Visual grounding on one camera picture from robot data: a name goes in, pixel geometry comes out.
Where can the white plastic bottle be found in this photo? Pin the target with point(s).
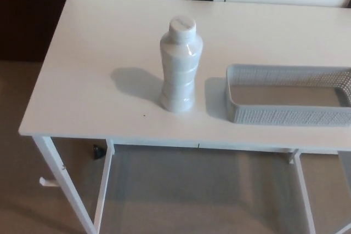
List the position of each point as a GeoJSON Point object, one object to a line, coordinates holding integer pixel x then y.
{"type": "Point", "coordinates": [179, 75]}

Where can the white desk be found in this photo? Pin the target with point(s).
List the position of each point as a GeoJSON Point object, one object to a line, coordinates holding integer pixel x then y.
{"type": "Point", "coordinates": [96, 53]}

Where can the grey perforated tray container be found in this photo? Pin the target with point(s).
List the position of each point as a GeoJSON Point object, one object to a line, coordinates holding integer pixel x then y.
{"type": "Point", "coordinates": [288, 116]}

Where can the white desk hook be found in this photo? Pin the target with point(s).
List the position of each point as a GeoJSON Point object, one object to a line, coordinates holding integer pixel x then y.
{"type": "Point", "coordinates": [46, 183]}

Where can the black door stop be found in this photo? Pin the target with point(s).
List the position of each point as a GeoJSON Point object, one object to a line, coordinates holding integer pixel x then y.
{"type": "Point", "coordinates": [98, 152]}

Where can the dark brown wooden door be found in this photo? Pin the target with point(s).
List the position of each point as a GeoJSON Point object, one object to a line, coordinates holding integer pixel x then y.
{"type": "Point", "coordinates": [30, 12]}

